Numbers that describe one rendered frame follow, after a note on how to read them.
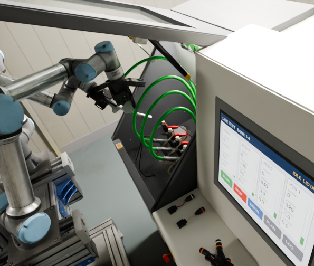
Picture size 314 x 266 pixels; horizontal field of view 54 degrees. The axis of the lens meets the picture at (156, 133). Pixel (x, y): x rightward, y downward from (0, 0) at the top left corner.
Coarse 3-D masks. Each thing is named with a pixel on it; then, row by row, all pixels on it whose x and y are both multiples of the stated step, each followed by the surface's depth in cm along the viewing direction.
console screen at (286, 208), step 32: (224, 128) 94; (256, 128) 78; (224, 160) 99; (256, 160) 82; (288, 160) 70; (224, 192) 106; (256, 192) 86; (288, 192) 73; (256, 224) 91; (288, 224) 76; (288, 256) 80
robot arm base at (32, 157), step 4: (32, 152) 167; (28, 156) 162; (32, 156) 164; (36, 156) 167; (28, 160) 162; (32, 160) 164; (36, 160) 166; (40, 160) 168; (28, 164) 162; (32, 164) 163; (36, 164) 166; (40, 164) 167; (28, 168) 162; (32, 168) 163; (36, 168) 164; (28, 172) 162; (32, 172) 163
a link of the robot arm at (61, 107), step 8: (0, 72) 137; (0, 80) 136; (8, 80) 137; (32, 96) 141; (40, 96) 141; (48, 96) 143; (56, 96) 144; (64, 96) 147; (48, 104) 144; (56, 104) 142; (64, 104) 143; (56, 112) 144; (64, 112) 145
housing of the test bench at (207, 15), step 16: (192, 0) 161; (208, 0) 153; (224, 0) 145; (240, 0) 139; (256, 0) 132; (272, 0) 127; (192, 16) 142; (208, 16) 135; (224, 16) 129; (240, 16) 123; (256, 16) 118; (272, 16) 114; (288, 16) 110; (304, 16) 110; (288, 32) 107; (304, 32) 103
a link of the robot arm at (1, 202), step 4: (0, 196) 119; (4, 196) 118; (0, 200) 117; (4, 200) 115; (0, 204) 114; (4, 204) 113; (8, 204) 113; (0, 208) 112; (4, 208) 112; (0, 212) 112; (4, 212) 112; (0, 216) 113; (4, 216) 112; (0, 220) 114; (4, 224) 112
